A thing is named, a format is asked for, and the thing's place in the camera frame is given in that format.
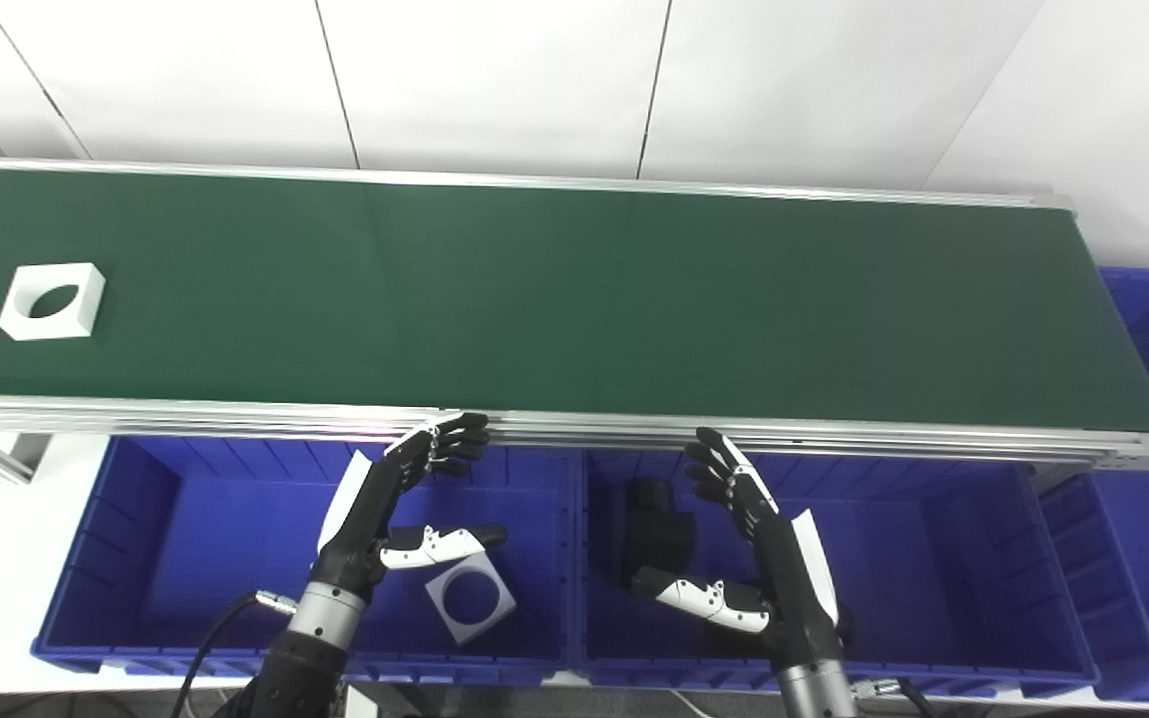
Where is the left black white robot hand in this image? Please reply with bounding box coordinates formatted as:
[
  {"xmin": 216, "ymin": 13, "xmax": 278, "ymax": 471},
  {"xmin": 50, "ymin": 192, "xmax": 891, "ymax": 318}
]
[{"xmin": 310, "ymin": 411, "xmax": 511, "ymax": 604}]

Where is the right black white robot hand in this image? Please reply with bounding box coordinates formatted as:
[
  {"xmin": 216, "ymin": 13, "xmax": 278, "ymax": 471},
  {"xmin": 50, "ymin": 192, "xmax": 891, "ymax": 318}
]
[{"xmin": 631, "ymin": 427, "xmax": 855, "ymax": 661}]

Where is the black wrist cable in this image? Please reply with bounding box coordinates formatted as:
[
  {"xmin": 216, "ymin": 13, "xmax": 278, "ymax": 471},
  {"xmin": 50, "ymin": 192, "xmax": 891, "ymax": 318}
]
[
  {"xmin": 849, "ymin": 678, "xmax": 957, "ymax": 718},
  {"xmin": 171, "ymin": 589, "xmax": 298, "ymax": 718}
]

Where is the green conveyor belt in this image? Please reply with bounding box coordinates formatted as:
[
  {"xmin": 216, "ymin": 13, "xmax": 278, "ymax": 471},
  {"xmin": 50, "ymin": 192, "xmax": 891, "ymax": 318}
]
[
  {"xmin": 0, "ymin": 167, "xmax": 1149, "ymax": 435},
  {"xmin": 0, "ymin": 155, "xmax": 1149, "ymax": 472}
]

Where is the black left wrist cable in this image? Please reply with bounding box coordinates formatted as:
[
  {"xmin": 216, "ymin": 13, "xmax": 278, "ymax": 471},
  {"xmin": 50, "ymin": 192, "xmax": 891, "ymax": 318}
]
[{"xmin": 171, "ymin": 589, "xmax": 298, "ymax": 718}]

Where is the white square part with hole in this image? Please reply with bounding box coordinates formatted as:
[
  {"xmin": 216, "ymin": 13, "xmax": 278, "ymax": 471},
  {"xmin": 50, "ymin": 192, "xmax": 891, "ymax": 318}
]
[
  {"xmin": 0, "ymin": 262, "xmax": 107, "ymax": 342},
  {"xmin": 424, "ymin": 553, "xmax": 518, "ymax": 645}
]

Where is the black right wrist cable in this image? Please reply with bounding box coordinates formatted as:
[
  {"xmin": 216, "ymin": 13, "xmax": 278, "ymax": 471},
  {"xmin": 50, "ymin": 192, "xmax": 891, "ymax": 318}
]
[{"xmin": 849, "ymin": 678, "xmax": 957, "ymax": 718}]

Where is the black block part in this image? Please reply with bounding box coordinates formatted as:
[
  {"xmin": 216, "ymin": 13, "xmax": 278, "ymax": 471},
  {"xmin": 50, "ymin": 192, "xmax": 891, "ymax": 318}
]
[{"xmin": 614, "ymin": 477, "xmax": 700, "ymax": 589}]

